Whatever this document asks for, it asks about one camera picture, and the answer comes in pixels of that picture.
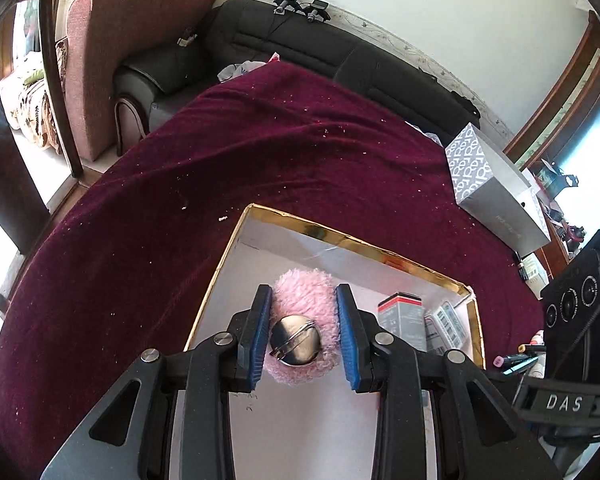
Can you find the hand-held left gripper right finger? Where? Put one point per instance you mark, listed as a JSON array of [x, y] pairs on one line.
[[347, 330]]

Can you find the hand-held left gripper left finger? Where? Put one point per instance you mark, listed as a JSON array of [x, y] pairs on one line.
[[260, 330]]

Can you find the pink fluffy pin badge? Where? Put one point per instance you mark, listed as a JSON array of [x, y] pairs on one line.
[[305, 290]]

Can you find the gold-edged cardboard box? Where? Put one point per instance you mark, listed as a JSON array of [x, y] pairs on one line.
[[280, 250]]

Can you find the grey box with red band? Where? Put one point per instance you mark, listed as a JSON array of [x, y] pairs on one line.
[[402, 320]]

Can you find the black marker yellow cap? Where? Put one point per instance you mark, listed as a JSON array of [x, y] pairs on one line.
[[530, 347]]

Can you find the white box with barcode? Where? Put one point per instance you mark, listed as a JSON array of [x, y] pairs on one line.
[[445, 327]]

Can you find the black marker pink cap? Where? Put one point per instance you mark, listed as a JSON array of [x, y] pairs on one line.
[[510, 362]]

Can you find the grey patterned cardboard box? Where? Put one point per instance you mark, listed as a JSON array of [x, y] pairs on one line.
[[500, 195]]

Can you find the white plastic bag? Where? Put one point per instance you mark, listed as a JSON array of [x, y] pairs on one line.
[[240, 70]]

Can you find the black leather sofa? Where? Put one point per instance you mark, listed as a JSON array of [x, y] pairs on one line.
[[290, 35]]

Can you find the pink armchair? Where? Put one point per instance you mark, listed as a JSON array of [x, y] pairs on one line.
[[100, 60]]

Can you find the patterned blanket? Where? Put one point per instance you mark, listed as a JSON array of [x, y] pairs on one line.
[[35, 105]]

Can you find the small black clamp device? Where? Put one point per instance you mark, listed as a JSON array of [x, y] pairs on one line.
[[315, 10], [287, 0]]

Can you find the wooden window frame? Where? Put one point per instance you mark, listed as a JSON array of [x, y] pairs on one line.
[[565, 85]]

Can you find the dark wooden door frame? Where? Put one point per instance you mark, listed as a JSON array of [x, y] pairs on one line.
[[5, 170]]

